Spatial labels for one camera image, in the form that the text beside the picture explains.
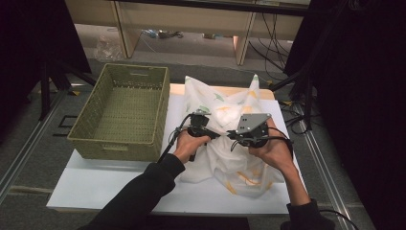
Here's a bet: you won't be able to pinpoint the black floor cables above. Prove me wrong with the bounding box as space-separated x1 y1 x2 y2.
279 99 312 136

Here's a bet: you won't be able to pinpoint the black curtain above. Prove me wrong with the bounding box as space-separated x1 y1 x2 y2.
0 0 93 143
282 0 406 230

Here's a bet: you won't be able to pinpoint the wooden shelf unit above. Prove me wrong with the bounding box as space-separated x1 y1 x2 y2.
63 0 311 67

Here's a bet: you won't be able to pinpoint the blue and black floor clutter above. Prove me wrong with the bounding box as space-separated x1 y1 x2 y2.
141 28 185 40

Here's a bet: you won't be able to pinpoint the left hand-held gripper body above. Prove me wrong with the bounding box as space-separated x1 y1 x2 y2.
187 109 213 139

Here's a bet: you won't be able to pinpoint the right hand-held gripper cable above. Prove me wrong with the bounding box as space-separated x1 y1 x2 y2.
267 126 361 230

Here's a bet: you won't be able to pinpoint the metal floor rail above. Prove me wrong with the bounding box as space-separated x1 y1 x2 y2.
295 104 356 230
0 90 71 203

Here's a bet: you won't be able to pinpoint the left hand-held gripper cable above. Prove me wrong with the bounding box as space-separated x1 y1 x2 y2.
156 113 193 164

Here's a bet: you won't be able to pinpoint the black tripod stand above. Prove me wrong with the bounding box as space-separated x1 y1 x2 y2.
37 58 98 123
268 0 352 132

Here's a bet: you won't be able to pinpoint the clear plastic bag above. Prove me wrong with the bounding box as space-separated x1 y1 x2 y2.
93 33 124 63

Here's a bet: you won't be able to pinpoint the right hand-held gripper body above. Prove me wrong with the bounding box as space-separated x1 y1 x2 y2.
235 112 273 149

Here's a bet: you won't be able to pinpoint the black hanging cables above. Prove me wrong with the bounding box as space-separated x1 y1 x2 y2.
248 12 290 73

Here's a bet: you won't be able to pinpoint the hand-held gripper cable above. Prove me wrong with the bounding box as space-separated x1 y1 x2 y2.
156 113 193 164
267 126 361 230

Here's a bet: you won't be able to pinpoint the person's left hand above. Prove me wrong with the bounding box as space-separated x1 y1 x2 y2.
172 129 213 165

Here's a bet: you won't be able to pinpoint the leaf print mesh laundry bag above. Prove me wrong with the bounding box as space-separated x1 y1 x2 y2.
177 74 287 198

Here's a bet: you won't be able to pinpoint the person's right hand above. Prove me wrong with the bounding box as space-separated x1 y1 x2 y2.
248 117 297 172

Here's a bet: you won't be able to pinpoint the green woven basket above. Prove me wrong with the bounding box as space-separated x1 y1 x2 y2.
66 62 170 163

